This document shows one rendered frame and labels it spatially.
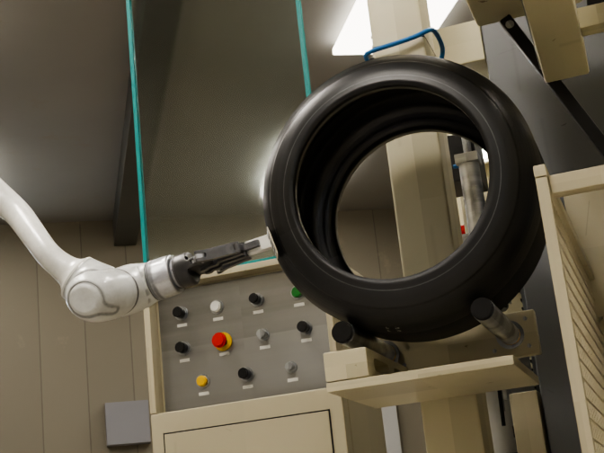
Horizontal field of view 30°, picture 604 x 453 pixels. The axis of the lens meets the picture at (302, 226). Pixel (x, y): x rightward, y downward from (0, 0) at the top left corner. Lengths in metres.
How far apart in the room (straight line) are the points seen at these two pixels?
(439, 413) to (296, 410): 0.56
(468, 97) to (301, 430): 1.11
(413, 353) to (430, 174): 0.42
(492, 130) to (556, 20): 0.33
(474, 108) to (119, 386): 8.21
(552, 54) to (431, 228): 0.48
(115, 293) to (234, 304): 0.85
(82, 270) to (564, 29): 1.12
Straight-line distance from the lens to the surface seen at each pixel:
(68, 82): 7.69
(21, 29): 7.00
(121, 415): 10.05
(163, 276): 2.46
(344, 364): 2.22
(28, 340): 10.31
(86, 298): 2.32
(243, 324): 3.12
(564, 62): 2.55
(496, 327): 2.28
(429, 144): 2.67
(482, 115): 2.24
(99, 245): 10.52
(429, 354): 2.54
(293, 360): 3.06
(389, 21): 2.81
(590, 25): 2.50
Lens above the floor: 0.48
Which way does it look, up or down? 16 degrees up
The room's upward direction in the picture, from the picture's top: 6 degrees counter-clockwise
